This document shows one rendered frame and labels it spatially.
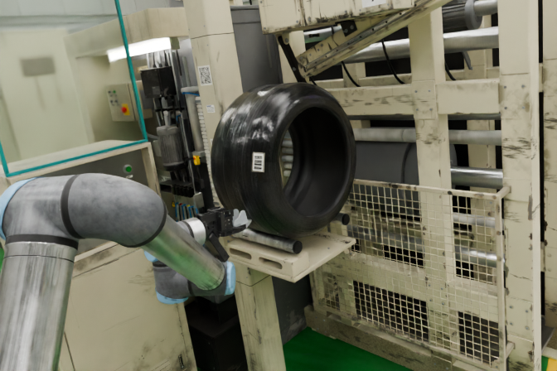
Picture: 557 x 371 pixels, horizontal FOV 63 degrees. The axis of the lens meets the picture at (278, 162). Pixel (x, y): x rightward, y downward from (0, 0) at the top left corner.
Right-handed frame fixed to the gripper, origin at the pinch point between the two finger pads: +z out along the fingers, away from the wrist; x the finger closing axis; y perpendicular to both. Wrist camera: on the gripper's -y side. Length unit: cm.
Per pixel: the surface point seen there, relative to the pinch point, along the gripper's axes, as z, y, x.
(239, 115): 2.0, 36.1, 2.8
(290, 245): 11.0, -9.1, -8.7
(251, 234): 11.0, -8.9, 11.3
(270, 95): 9.0, 42.1, -5.1
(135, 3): 520, 300, 998
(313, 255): 26.8, -18.0, -5.2
